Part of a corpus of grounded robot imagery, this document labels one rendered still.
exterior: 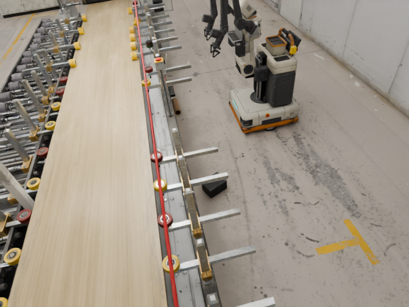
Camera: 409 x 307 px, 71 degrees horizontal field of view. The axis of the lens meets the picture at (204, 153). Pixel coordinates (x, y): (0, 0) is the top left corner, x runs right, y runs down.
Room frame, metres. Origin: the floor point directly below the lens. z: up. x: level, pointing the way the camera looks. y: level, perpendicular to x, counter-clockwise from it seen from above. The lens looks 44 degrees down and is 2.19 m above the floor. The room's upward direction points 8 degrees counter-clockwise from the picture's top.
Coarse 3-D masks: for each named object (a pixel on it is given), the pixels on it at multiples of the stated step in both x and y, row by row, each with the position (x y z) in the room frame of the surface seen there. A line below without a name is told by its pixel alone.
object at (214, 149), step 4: (208, 148) 1.43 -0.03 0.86; (212, 148) 1.42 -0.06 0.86; (216, 148) 1.42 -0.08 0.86; (188, 152) 1.41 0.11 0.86; (192, 152) 1.41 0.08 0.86; (196, 152) 1.40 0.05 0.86; (200, 152) 1.40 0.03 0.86; (204, 152) 1.40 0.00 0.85; (208, 152) 1.40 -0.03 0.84; (212, 152) 1.41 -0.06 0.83; (172, 156) 1.40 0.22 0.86; (184, 156) 1.38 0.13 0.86; (188, 156) 1.39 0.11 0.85; (192, 156) 1.39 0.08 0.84; (196, 156) 1.39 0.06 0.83; (164, 160) 1.37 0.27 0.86; (168, 160) 1.37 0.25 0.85; (172, 160) 1.37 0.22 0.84; (176, 160) 1.38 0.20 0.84; (160, 164) 1.36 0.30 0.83
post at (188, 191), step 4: (188, 188) 0.87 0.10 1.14; (188, 192) 0.85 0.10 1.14; (188, 196) 0.84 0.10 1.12; (192, 196) 0.84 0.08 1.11; (188, 200) 0.84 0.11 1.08; (192, 200) 0.84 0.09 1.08; (188, 204) 0.84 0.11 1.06; (192, 204) 0.84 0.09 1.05; (192, 208) 0.84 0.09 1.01; (192, 212) 0.84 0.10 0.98; (196, 212) 0.84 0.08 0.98; (192, 216) 0.84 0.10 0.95; (196, 216) 0.84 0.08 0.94; (192, 220) 0.84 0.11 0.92; (196, 220) 0.84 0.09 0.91; (192, 224) 0.84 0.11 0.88; (196, 224) 0.84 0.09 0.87; (200, 236) 0.84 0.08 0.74
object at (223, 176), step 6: (216, 174) 1.19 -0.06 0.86; (222, 174) 1.18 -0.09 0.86; (192, 180) 1.16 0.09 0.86; (198, 180) 1.15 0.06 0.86; (204, 180) 1.15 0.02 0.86; (210, 180) 1.15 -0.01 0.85; (216, 180) 1.16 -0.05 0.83; (168, 186) 1.14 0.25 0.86; (174, 186) 1.13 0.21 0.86; (180, 186) 1.13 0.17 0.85; (192, 186) 1.14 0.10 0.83
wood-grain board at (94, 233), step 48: (96, 48) 3.28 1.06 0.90; (96, 96) 2.23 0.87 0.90; (96, 144) 1.57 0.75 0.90; (144, 144) 1.51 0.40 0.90; (48, 192) 1.18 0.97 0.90; (96, 192) 1.13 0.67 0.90; (144, 192) 1.08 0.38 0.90; (48, 240) 0.85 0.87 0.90; (96, 240) 0.81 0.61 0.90; (144, 240) 0.77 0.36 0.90; (48, 288) 0.59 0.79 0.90; (96, 288) 0.56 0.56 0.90; (144, 288) 0.53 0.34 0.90
